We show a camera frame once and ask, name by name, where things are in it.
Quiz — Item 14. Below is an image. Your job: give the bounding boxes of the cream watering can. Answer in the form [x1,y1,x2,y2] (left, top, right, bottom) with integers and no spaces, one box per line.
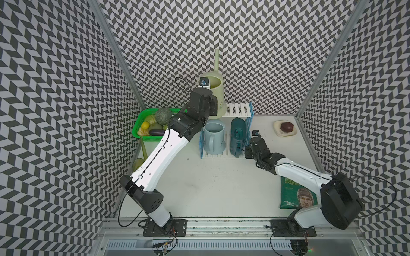
[198,49,227,119]

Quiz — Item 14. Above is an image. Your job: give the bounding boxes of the dark teal watering can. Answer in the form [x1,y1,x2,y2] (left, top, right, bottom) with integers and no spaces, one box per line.
[230,118,247,158]

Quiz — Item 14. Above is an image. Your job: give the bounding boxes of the blue white slatted shelf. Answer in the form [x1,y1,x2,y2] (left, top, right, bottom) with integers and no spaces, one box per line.
[199,102,254,159]

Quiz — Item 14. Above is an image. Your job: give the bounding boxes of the light blue watering can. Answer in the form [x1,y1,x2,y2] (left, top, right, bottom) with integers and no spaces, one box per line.
[203,119,226,155]

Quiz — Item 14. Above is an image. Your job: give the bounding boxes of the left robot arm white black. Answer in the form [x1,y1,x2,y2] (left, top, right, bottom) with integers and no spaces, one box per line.
[120,87,218,227]

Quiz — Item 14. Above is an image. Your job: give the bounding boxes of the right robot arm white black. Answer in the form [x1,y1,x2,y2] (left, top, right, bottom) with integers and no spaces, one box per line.
[245,136,364,235]

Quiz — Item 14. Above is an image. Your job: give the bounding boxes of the olive green watering can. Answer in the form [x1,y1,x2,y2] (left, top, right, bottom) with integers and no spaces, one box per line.
[131,139,148,172]

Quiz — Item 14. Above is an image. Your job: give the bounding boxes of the cream small plate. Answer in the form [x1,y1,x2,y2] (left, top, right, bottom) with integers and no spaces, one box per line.
[273,120,297,137]

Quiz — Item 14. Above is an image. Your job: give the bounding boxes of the dark red onion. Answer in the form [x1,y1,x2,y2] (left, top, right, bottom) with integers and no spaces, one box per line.
[280,122,294,133]

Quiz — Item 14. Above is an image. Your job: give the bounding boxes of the green netted melon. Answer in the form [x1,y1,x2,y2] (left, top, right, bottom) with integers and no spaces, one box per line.
[155,108,174,126]

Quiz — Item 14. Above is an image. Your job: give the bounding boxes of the purple eggplant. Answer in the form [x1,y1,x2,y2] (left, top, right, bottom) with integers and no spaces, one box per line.
[148,129,165,137]

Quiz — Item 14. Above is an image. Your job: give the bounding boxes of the green crisps bag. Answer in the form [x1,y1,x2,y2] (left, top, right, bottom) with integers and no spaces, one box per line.
[279,177,318,209]

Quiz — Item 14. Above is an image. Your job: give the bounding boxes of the yellow lemon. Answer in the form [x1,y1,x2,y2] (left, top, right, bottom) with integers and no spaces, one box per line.
[141,121,151,130]

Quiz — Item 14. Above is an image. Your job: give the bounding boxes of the green plastic basket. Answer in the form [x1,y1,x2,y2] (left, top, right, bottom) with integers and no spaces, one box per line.
[132,108,180,141]

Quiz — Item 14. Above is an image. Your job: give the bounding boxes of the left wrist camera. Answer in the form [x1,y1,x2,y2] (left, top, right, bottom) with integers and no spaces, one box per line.
[199,77,210,89]

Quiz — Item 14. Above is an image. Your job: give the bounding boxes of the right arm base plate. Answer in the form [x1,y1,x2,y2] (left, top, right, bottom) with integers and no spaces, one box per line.
[270,219,317,237]

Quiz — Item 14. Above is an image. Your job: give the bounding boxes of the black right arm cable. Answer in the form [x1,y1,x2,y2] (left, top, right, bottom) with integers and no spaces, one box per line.
[348,175,398,218]

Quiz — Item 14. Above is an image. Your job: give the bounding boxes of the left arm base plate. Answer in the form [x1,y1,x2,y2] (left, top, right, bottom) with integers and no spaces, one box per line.
[143,218,187,237]

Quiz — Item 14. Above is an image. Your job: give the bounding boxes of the aluminium front rail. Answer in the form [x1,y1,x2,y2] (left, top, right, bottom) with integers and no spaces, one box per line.
[96,217,364,240]

